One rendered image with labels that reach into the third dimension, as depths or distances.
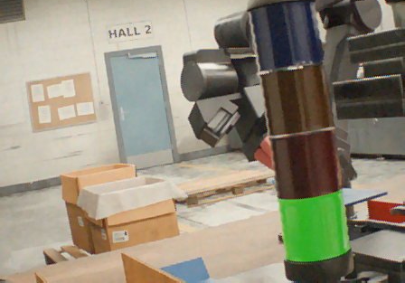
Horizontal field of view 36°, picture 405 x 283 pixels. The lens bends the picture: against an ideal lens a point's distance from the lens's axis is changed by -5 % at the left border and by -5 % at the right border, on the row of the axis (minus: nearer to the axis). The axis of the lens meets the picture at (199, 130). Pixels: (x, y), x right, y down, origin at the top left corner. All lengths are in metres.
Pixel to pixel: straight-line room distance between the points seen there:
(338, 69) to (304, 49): 0.71
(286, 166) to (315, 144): 0.02
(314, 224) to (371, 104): 0.25
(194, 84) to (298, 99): 0.55
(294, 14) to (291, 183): 0.09
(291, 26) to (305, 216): 0.10
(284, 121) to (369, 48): 0.30
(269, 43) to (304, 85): 0.03
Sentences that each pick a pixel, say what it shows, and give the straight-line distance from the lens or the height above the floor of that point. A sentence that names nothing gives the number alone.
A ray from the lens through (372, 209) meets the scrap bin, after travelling 0.95.
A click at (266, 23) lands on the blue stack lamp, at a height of 1.18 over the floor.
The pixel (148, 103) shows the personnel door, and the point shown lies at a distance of 11.78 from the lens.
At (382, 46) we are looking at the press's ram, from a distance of 0.61.
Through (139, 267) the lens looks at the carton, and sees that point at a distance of 0.76.
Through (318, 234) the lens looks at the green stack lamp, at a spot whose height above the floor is 1.07.
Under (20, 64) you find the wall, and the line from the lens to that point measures 11.40.
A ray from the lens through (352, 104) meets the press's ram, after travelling 0.60.
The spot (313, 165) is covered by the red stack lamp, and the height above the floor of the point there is 1.10.
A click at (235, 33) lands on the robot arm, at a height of 1.23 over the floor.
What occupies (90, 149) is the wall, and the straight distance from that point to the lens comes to 11.53.
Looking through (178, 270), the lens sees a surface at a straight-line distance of 0.79.
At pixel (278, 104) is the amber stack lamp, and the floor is 1.14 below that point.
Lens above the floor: 1.15
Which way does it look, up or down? 3 degrees down
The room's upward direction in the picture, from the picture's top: 9 degrees counter-clockwise
